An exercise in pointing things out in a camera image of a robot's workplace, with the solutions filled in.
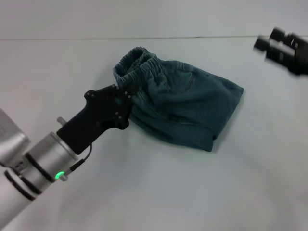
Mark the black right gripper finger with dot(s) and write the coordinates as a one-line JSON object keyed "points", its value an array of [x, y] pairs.
{"points": [[261, 43], [278, 33]]}

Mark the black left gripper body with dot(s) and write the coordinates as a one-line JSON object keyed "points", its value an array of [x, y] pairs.
{"points": [[103, 108]]}

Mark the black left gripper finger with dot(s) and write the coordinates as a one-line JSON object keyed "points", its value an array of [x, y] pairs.
{"points": [[132, 91]]}

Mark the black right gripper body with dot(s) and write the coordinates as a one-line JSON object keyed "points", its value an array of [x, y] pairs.
{"points": [[293, 55]]}

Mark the blue denim shorts with print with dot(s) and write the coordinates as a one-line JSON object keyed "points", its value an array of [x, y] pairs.
{"points": [[183, 106]]}

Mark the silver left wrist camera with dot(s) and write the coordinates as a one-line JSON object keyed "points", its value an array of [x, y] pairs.
{"points": [[9, 139]]}

